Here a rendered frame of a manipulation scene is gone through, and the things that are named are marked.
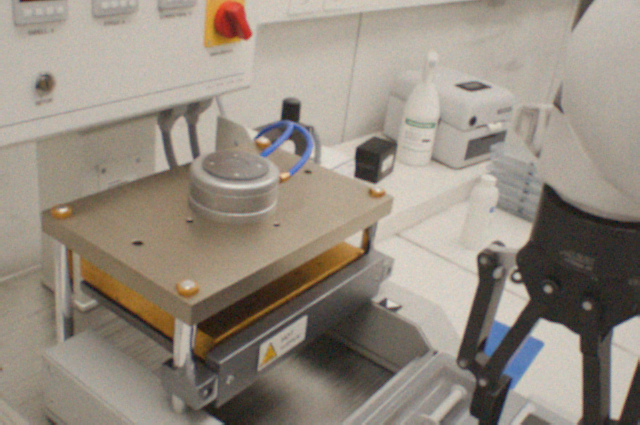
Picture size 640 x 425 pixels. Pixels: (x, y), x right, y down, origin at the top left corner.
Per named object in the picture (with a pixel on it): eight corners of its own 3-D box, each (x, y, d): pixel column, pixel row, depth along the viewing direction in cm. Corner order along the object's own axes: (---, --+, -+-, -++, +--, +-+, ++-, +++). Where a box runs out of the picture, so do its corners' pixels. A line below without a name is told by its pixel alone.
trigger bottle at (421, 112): (395, 150, 167) (414, 46, 156) (429, 155, 167) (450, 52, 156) (394, 164, 159) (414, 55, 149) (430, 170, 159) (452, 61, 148)
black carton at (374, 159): (350, 176, 150) (355, 146, 147) (368, 164, 158) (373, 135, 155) (376, 185, 148) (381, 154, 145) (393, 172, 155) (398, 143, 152)
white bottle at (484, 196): (462, 249, 137) (479, 181, 131) (457, 236, 141) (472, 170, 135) (487, 252, 137) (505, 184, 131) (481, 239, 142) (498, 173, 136)
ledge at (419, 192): (159, 222, 132) (160, 200, 130) (414, 134, 192) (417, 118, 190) (273, 295, 115) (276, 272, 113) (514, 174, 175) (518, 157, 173)
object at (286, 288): (79, 290, 65) (77, 197, 61) (245, 216, 81) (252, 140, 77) (214, 382, 56) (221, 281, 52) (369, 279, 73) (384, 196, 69)
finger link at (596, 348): (593, 271, 47) (615, 274, 47) (596, 418, 50) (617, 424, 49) (573, 295, 44) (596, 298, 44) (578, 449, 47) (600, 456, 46)
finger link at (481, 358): (497, 369, 51) (460, 349, 52) (481, 422, 53) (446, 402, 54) (505, 359, 52) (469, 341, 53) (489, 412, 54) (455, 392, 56)
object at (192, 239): (4, 272, 66) (-6, 143, 60) (236, 182, 89) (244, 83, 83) (186, 404, 53) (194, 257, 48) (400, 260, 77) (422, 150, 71)
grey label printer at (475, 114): (378, 136, 174) (390, 69, 167) (430, 124, 187) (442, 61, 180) (458, 174, 159) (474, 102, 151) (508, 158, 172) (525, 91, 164)
